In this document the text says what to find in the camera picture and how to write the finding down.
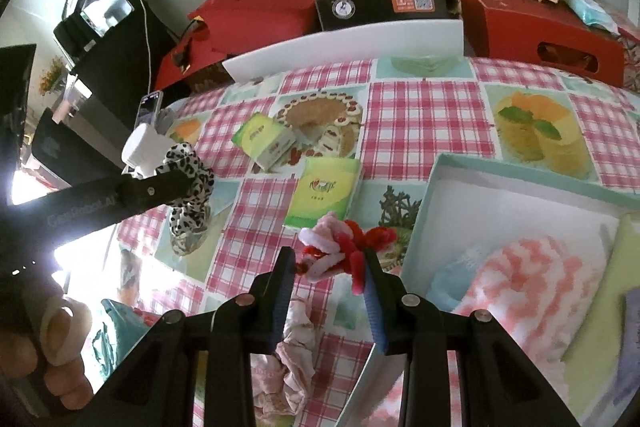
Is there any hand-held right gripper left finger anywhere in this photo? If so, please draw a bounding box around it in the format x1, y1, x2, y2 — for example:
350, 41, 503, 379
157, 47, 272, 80
70, 246, 297, 427

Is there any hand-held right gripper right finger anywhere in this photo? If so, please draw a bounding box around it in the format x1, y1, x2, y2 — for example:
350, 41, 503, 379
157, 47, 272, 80
361, 248, 572, 427

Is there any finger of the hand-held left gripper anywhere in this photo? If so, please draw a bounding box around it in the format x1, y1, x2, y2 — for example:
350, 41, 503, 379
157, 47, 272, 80
119, 166, 199, 214

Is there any leopard print scrunchie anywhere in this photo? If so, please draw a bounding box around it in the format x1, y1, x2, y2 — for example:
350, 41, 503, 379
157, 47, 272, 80
168, 219, 208, 257
159, 141, 216, 228

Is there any pink floral scrunchie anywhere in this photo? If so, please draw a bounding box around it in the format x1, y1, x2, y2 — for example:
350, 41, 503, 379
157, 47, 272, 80
249, 296, 317, 419

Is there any red and white chenille twist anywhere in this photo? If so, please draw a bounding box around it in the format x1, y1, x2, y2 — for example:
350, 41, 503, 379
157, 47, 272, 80
297, 214, 399, 296

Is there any light blue cloth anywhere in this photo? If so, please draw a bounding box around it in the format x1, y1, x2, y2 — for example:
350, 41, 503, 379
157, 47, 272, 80
429, 256, 482, 310

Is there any thick green tissue pack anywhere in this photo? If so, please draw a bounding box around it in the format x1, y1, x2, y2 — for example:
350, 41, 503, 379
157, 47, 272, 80
230, 111, 297, 174

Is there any shallow teal cardboard tray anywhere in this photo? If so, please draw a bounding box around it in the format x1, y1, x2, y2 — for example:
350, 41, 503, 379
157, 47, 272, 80
334, 153, 640, 427

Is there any light green cloth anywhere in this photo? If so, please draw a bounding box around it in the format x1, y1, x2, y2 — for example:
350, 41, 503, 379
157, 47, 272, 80
559, 213, 640, 419

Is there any person's left hand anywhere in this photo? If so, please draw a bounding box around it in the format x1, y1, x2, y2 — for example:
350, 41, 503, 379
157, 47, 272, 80
0, 295, 97, 411

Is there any white plastic bottle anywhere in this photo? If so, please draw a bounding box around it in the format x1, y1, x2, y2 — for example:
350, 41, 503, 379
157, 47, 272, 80
121, 123, 169, 181

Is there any smartphone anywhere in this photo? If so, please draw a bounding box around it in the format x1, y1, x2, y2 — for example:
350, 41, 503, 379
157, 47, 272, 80
135, 90, 165, 128

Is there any silver appliance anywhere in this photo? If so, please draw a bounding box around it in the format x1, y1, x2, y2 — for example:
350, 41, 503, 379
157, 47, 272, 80
51, 76, 132, 158

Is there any teal tissue box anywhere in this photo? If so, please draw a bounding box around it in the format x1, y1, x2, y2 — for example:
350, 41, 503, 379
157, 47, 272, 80
99, 296, 152, 384

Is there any black monitor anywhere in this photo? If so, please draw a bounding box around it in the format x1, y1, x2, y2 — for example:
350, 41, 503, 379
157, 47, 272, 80
52, 0, 172, 74

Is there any large flat red box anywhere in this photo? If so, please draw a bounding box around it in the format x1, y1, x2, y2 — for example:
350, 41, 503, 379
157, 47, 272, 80
154, 0, 347, 91

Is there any white panel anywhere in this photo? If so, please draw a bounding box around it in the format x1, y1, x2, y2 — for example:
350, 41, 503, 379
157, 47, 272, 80
221, 19, 466, 84

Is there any black box with round gauge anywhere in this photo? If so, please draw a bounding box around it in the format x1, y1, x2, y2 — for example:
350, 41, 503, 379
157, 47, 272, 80
314, 0, 462, 34

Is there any red patterned box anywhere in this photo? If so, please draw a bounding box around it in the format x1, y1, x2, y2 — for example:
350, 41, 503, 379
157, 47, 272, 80
617, 26, 640, 94

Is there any light blue wet wipes pack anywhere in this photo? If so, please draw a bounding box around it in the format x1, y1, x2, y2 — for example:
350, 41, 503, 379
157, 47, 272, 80
559, 0, 622, 34

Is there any white cable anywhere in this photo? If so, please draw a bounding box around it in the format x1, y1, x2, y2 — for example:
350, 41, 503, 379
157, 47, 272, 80
131, 0, 154, 98

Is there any red box with cutout handle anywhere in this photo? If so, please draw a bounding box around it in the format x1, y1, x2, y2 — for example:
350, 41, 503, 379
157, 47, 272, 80
449, 0, 627, 88

